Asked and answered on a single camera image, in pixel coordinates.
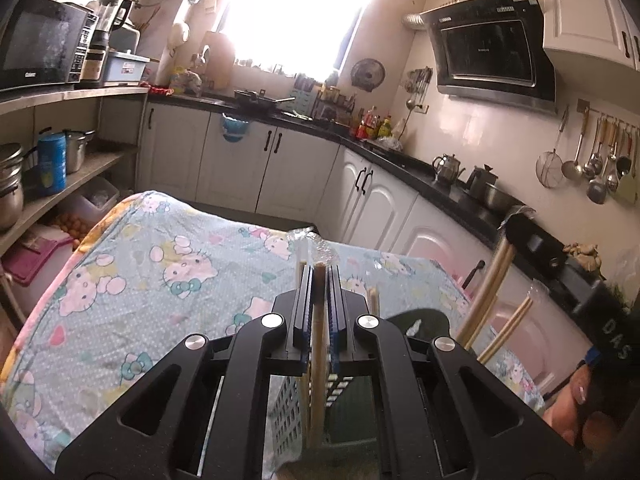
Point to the red sauce bottle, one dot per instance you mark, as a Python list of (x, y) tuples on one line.
[(371, 122)]

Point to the pile of brown eggs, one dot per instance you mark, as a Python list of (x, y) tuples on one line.
[(70, 225)]

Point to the blue hanging bin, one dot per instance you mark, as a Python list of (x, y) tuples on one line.
[(235, 127)]

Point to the metal shelf rack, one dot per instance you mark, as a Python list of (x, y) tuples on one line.
[(75, 95)]

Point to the metal utensil rail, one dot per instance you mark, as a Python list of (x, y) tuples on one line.
[(607, 116)]

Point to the pale green spatula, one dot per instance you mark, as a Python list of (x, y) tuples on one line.
[(627, 187)]

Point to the white upper kitchen cabinet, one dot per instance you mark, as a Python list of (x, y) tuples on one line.
[(585, 10)]

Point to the bright kitchen window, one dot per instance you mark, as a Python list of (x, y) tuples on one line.
[(295, 10)]

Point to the steel kettle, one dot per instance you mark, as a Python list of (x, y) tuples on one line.
[(447, 167)]

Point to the person's right hand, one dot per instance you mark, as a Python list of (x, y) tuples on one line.
[(570, 410)]

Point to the black blender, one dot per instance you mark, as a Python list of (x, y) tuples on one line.
[(105, 15)]

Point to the blue-grey plastic box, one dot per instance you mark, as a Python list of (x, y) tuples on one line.
[(125, 67)]

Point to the steel ladle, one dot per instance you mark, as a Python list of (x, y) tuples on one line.
[(572, 169)]

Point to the yellow bottle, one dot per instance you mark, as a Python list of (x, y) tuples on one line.
[(385, 127)]

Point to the small wall fan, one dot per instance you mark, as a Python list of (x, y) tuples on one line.
[(368, 74)]

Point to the large steel spoon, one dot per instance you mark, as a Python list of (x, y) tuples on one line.
[(596, 191)]

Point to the wooden cutting board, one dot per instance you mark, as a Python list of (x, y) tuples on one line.
[(220, 60)]

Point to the dark cooking pot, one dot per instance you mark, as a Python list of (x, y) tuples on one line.
[(500, 197)]

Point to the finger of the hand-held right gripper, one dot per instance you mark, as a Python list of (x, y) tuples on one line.
[(522, 232)]

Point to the dark green utensil holder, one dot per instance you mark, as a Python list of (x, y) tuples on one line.
[(425, 322)]

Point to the pink board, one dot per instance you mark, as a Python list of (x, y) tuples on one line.
[(35, 260)]

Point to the black microwave oven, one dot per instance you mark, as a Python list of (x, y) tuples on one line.
[(40, 45)]

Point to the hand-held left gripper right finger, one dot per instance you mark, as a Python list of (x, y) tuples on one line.
[(334, 310)]

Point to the black range hood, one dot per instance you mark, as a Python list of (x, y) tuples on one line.
[(485, 50)]

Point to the ginger root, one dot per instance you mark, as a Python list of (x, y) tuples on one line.
[(582, 255)]

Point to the blue canister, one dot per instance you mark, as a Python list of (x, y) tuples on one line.
[(51, 165)]

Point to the stack of steel pots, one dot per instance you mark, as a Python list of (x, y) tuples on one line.
[(10, 195)]

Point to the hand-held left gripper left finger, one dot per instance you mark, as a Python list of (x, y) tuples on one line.
[(306, 310)]

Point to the cartoon cat printed blanket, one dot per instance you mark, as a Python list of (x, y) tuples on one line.
[(150, 285)]

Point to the small steel pot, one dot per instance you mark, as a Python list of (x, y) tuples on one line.
[(77, 152)]

